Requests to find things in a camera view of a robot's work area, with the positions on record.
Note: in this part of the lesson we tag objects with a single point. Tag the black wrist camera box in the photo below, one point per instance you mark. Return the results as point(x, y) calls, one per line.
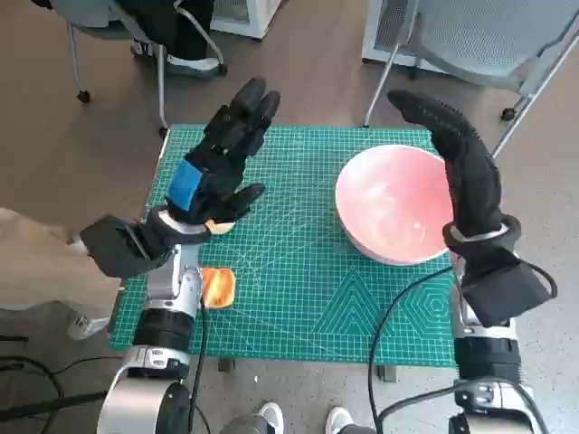
point(502, 289)
point(117, 251)

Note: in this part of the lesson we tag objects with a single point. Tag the black table bracket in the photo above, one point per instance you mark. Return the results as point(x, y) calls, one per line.
point(386, 375)
point(226, 364)

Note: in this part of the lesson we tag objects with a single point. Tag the grey mesh chair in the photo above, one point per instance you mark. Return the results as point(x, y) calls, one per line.
point(488, 40)

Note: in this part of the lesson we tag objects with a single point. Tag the short black stand bar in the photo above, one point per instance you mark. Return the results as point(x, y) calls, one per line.
point(13, 338)

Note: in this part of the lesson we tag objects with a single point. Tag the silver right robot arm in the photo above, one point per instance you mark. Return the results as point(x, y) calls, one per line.
point(486, 361)

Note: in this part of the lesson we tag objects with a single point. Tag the round pale bread bun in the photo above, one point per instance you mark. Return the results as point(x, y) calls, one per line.
point(221, 228)

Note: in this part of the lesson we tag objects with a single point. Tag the green cutting mat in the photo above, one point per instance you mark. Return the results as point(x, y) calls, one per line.
point(289, 280)

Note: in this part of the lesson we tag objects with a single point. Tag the long black stand bar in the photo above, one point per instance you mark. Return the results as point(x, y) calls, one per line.
point(45, 407)

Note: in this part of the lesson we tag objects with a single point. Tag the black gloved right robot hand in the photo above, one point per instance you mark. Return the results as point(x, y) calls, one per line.
point(470, 172)

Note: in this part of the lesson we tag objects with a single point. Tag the pink bowl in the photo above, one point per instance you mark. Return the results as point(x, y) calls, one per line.
point(389, 203)

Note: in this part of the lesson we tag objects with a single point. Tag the white mesh cabinet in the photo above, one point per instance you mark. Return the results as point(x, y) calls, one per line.
point(371, 45)
point(260, 18)

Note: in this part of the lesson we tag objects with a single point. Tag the white shoe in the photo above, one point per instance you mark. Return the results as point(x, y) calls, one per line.
point(271, 418)
point(337, 420)

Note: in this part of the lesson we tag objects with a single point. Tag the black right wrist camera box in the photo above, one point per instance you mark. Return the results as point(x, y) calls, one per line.
point(502, 289)

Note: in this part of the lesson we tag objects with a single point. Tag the standing person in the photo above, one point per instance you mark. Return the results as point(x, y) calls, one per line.
point(36, 262)

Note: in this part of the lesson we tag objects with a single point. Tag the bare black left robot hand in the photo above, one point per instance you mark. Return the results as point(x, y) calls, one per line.
point(217, 149)

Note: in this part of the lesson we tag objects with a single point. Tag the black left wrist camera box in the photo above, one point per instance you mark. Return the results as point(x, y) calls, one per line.
point(117, 251)

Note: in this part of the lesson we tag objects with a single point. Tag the orange striped bread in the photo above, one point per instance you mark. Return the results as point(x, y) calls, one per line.
point(219, 287)

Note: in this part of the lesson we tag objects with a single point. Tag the grey chair with casters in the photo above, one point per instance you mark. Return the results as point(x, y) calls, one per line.
point(161, 90)

